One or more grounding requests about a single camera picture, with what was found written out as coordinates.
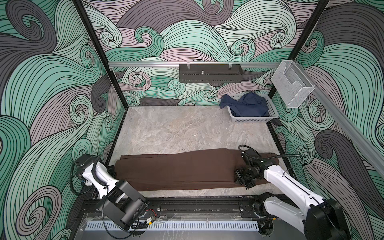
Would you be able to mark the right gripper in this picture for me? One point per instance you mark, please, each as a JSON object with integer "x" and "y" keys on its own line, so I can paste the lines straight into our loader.
{"x": 237, "y": 176}

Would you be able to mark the brown trousers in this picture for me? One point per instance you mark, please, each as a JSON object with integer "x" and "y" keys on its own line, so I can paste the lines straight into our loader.
{"x": 196, "y": 170}

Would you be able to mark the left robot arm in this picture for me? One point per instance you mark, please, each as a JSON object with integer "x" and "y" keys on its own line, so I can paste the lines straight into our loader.
{"x": 111, "y": 192}

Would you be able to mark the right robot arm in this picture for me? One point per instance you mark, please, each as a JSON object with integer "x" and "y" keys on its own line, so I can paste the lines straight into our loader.
{"x": 314, "y": 216}

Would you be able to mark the navy blue trousers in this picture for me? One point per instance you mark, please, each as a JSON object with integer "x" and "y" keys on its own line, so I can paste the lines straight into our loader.
{"x": 249, "y": 105}

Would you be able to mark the clear plastic wall bin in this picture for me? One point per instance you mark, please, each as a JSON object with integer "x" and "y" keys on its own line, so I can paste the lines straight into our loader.
{"x": 292, "y": 83}

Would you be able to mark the black perforated wall tray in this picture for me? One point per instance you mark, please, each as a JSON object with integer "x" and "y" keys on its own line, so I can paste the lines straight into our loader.
{"x": 210, "y": 73}

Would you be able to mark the aluminium rail right wall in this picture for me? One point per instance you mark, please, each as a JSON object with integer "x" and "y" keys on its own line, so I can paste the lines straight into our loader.
{"x": 349, "y": 106}

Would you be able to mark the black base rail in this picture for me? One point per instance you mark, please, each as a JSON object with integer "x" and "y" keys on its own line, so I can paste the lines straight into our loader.
{"x": 163, "y": 208}

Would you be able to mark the white slotted cable duct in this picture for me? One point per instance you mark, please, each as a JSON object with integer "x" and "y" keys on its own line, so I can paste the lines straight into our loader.
{"x": 247, "y": 226}

